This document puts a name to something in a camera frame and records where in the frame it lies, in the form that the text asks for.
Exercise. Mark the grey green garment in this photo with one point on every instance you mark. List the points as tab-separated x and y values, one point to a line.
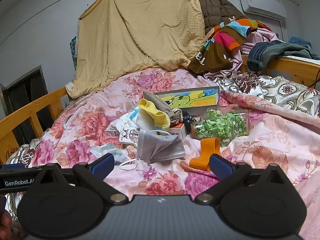
300	50

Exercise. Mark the pink floral blanket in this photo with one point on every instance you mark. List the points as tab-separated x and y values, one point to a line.
100	120

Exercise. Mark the yellow and white sock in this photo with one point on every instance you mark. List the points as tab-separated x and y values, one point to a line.
160	120

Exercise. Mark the gold maroon brocade sheet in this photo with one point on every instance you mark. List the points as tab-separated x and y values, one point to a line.
275	90

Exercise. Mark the person's left hand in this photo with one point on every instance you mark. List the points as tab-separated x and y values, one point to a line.
3	220

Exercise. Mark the white air conditioner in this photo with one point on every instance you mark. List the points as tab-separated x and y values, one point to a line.
262	5

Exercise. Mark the brown quilted jacket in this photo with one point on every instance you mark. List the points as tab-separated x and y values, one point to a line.
217	10

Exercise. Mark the colourful patchwork garment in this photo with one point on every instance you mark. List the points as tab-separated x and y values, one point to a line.
225	47

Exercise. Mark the orange rubber piece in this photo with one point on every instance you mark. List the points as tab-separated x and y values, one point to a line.
207	152

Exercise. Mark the glass jar with green pieces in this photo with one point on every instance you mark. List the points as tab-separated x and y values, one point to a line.
220	125

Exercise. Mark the grey face mask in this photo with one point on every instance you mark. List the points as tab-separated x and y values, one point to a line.
160	147

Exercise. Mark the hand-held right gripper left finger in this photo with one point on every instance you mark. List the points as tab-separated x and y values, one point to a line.
102	165

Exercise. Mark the grey brown sock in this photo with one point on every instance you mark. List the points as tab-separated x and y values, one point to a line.
160	100

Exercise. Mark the wooden bed rail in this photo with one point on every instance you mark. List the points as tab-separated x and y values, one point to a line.
295	70

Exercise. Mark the wooden bed frame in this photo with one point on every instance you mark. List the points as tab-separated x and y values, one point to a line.
30	115

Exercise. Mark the beige dotted quilt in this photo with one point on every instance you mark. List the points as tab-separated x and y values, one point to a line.
140	35

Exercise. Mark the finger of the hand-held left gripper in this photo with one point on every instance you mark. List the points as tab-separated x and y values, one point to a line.
12	166

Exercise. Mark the dark window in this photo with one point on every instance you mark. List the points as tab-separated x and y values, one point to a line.
25	92

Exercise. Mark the orange and white medicine box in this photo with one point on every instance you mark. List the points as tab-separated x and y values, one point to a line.
177	131

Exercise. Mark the white printed cloth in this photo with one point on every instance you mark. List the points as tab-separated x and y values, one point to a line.
127	118

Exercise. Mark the blue jeans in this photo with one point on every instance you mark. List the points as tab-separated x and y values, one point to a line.
262	52

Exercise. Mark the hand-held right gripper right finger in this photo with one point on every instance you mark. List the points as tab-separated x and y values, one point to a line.
221	170

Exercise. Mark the white cartoon print packet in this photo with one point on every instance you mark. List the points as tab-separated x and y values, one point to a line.
130	135

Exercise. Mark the white face mask packet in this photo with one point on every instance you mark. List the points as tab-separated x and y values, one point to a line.
115	155

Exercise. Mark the grey rectangular box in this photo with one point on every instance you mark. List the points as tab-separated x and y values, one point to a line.
190	100

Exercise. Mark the black sock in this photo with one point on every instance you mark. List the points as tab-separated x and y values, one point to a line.
188	125

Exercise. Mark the teal wall poster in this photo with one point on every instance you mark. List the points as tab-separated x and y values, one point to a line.
73	52

